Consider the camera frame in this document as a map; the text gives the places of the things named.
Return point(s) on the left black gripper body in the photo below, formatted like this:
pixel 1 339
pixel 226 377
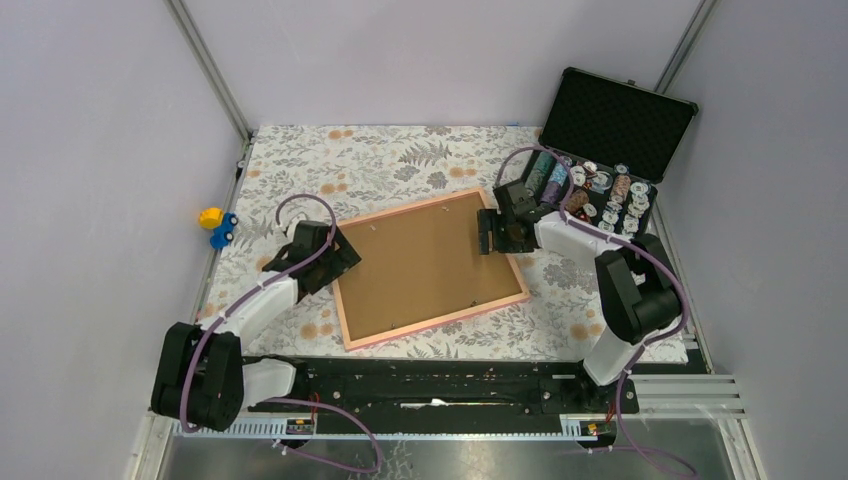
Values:
pixel 329 268

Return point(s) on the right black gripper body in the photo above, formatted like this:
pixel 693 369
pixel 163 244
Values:
pixel 503 238

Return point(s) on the brown cardboard backing board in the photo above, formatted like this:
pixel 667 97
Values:
pixel 424 265

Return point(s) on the pink wooden picture frame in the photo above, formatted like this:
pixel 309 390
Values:
pixel 437 324

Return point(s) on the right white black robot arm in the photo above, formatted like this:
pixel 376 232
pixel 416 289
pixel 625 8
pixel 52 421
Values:
pixel 642 299

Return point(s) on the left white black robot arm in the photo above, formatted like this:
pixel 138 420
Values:
pixel 203 379

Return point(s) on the purple poker chip stack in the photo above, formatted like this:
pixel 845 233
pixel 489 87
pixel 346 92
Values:
pixel 551 193

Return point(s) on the brown poker chip stack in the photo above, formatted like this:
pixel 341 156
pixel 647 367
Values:
pixel 576 201

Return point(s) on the blue poker chip stack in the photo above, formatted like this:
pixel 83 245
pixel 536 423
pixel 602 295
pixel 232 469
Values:
pixel 559 174

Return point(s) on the green poker chip stack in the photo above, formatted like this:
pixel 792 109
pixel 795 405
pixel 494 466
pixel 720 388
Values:
pixel 538 173

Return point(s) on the yellow and blue toy car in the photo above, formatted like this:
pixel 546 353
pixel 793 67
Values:
pixel 221 224

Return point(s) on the pink poker chip stack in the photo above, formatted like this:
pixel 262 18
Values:
pixel 620 189

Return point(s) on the black poker chip case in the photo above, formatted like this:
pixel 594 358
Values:
pixel 606 128

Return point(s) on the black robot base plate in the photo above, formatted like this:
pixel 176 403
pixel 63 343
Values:
pixel 447 397

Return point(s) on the white slotted cable duct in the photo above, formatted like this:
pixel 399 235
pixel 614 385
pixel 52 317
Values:
pixel 270 428

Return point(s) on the left aluminium corner post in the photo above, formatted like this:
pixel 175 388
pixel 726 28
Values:
pixel 192 34

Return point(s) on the aluminium corner post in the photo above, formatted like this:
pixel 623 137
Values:
pixel 192 34
pixel 684 47

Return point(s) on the right aluminium corner post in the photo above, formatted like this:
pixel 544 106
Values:
pixel 684 47

